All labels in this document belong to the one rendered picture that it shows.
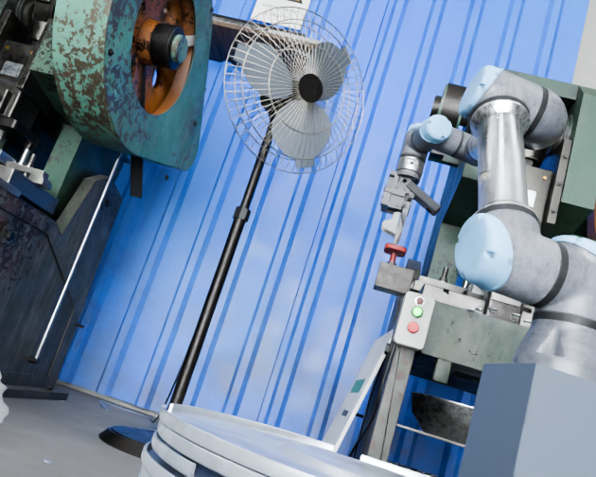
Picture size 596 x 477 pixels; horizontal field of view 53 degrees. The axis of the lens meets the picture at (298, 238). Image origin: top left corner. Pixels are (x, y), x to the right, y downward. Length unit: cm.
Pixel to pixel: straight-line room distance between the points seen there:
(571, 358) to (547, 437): 13
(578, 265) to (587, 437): 26
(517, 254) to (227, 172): 240
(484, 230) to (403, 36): 269
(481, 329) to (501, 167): 63
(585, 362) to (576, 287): 12
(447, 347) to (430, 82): 209
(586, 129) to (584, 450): 124
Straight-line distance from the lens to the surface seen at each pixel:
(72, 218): 241
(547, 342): 104
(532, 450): 97
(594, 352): 105
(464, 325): 166
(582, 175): 199
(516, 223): 103
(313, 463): 39
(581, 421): 101
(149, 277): 317
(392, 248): 165
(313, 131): 219
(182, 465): 34
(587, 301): 106
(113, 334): 320
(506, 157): 116
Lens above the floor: 30
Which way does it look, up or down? 14 degrees up
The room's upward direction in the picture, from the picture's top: 18 degrees clockwise
